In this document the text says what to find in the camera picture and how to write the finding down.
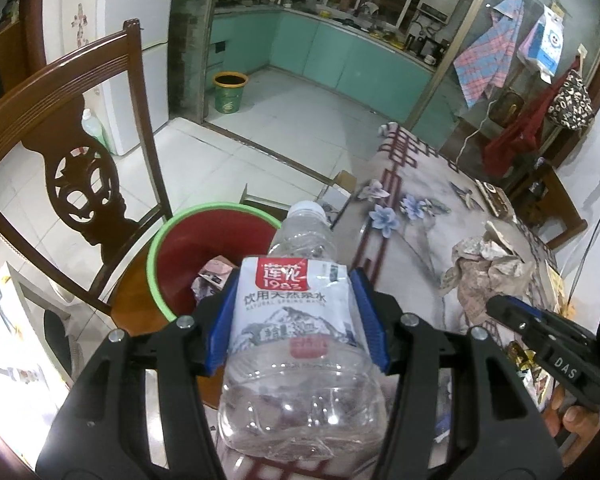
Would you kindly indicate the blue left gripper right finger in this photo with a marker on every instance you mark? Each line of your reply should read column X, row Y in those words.
column 374, row 309

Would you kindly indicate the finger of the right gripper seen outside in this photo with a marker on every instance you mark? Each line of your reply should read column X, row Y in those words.
column 514, row 313

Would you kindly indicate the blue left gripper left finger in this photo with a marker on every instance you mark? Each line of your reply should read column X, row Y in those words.
column 218, row 338

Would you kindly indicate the clear water bottle white label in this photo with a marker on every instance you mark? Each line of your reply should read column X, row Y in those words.
column 299, row 383

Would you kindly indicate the teal kitchen cabinets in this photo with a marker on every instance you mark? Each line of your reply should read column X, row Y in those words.
column 339, row 58

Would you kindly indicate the right hand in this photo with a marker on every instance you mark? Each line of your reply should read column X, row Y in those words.
column 577, row 420

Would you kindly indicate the crumpled beige paper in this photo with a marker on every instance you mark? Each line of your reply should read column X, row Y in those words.
column 483, row 267

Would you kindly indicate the clear bag of bread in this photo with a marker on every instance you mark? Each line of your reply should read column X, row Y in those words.
column 496, row 199

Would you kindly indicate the red bin with green rim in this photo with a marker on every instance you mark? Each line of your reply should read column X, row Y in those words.
column 186, row 242

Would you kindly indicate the red hanging cloth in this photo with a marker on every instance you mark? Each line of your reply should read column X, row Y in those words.
column 524, row 135

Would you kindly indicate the plaid hanging towel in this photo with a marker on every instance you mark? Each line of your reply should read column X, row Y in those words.
column 484, row 65

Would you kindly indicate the green bin with yellow rim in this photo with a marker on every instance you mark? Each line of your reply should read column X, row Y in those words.
column 229, row 88

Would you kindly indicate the white refrigerator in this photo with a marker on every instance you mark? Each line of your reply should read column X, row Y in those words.
column 142, row 27

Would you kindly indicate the wooden chair by wall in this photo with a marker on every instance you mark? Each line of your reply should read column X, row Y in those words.
column 538, row 196

